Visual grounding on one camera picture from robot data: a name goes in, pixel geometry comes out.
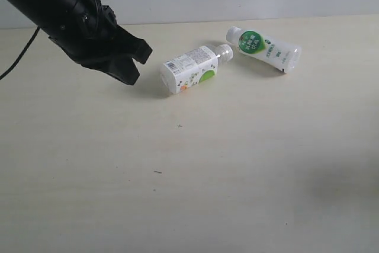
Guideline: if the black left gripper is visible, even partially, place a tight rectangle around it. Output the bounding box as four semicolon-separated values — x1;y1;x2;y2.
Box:
29;0;153;85

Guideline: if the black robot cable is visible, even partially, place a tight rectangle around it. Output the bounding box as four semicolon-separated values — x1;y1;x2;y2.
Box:
0;26;41;81

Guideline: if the white bottle green round label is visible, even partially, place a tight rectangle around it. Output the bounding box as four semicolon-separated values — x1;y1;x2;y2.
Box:
226;26;301;73

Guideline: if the clear bottle white fruit label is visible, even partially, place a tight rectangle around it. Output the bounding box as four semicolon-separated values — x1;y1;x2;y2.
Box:
160;44;233;94

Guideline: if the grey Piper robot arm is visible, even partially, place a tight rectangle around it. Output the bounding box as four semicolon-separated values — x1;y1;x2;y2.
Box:
7;0;152;85

